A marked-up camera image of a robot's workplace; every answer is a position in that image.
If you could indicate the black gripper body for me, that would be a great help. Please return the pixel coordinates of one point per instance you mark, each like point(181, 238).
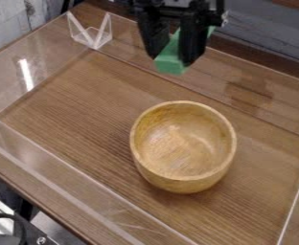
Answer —
point(173, 9)

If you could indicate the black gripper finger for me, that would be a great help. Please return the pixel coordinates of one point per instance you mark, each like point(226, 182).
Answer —
point(193, 38)
point(154, 30)

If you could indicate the green rectangular block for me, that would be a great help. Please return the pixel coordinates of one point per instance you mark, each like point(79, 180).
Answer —
point(173, 61)

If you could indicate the brown wooden bowl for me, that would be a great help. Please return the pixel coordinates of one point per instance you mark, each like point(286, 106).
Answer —
point(183, 145)

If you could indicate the clear acrylic corner bracket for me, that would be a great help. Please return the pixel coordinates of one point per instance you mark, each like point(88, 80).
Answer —
point(92, 37)

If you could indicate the clear acrylic tray wall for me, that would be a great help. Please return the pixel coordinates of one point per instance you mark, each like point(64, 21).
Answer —
point(70, 100)

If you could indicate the black metal bracket with bolt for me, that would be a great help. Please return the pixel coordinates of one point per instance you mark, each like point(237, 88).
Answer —
point(35, 236)

